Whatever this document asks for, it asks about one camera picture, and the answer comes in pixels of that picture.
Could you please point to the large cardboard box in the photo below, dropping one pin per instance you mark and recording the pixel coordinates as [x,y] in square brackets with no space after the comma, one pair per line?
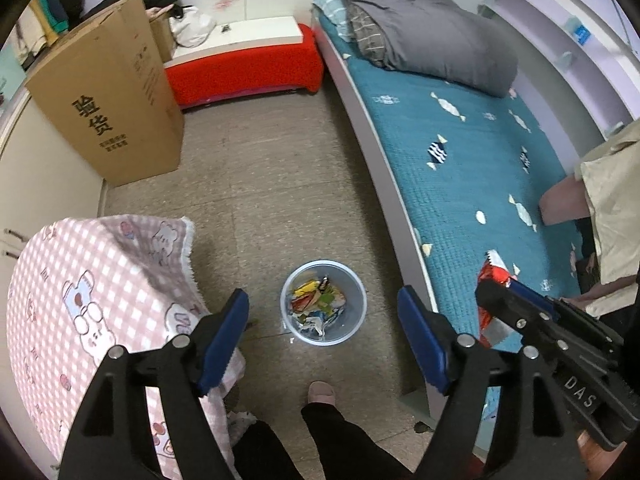
[105,89]

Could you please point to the pink checkered tablecloth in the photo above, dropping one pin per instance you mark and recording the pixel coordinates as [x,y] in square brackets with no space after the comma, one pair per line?
[99,320]

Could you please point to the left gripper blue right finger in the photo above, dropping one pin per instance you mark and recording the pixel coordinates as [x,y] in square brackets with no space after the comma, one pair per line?
[430,337]

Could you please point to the hanging clothes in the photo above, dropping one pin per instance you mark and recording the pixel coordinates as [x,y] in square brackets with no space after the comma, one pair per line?
[40,26]

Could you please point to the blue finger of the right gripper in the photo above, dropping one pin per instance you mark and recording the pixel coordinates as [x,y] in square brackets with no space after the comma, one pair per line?
[522,291]

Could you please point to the pink slipper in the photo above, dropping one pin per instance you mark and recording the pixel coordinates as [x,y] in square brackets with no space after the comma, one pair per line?
[322,393]

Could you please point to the white bag on bench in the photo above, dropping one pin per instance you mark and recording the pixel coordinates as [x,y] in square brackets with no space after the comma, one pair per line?
[192,28]

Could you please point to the grey folded quilt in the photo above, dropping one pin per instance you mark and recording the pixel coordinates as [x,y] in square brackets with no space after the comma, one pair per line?
[435,38]

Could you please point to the beige shirt person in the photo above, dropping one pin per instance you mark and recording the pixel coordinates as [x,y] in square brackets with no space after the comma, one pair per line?
[604,188]

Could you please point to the white cabinet with handles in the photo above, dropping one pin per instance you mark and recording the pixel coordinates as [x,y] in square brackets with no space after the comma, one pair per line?
[43,179]

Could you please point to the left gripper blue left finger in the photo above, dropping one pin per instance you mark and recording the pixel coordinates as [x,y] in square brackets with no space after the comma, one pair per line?
[216,337]

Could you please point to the red covered bench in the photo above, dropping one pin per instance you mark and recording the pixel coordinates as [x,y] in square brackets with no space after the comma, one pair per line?
[246,58]

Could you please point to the red white candy wrapper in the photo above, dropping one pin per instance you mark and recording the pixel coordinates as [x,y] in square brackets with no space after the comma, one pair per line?
[497,321]

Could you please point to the black trouser leg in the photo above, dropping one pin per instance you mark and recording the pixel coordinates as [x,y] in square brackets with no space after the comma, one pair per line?
[345,450]

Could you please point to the lilac wall shelf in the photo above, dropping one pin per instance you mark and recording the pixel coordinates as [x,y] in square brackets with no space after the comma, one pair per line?
[591,44]

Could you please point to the blue trash bin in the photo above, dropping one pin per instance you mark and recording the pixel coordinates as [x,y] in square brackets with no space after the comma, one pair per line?
[323,303]

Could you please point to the teal bed mattress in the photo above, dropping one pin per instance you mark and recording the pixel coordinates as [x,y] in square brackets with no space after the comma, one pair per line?
[458,174]

